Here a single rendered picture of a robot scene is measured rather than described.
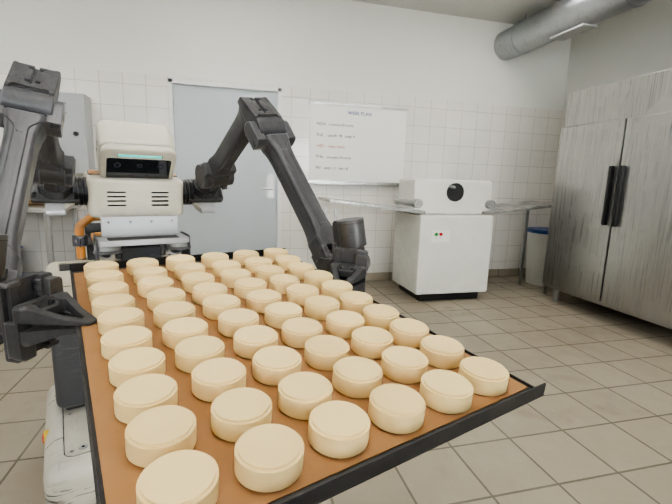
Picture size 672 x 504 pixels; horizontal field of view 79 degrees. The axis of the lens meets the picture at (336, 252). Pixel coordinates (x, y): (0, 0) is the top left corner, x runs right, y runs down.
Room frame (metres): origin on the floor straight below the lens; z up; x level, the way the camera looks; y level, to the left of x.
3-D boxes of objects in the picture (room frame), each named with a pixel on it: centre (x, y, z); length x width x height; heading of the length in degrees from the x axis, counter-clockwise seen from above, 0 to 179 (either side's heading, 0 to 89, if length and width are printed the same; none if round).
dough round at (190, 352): (0.41, 0.14, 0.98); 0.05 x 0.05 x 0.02
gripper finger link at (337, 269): (0.73, -0.02, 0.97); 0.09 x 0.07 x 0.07; 169
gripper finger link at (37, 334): (0.49, 0.34, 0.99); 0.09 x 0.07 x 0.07; 79
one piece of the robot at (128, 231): (1.27, 0.61, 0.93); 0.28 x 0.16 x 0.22; 124
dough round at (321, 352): (0.43, 0.01, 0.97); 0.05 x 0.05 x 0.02
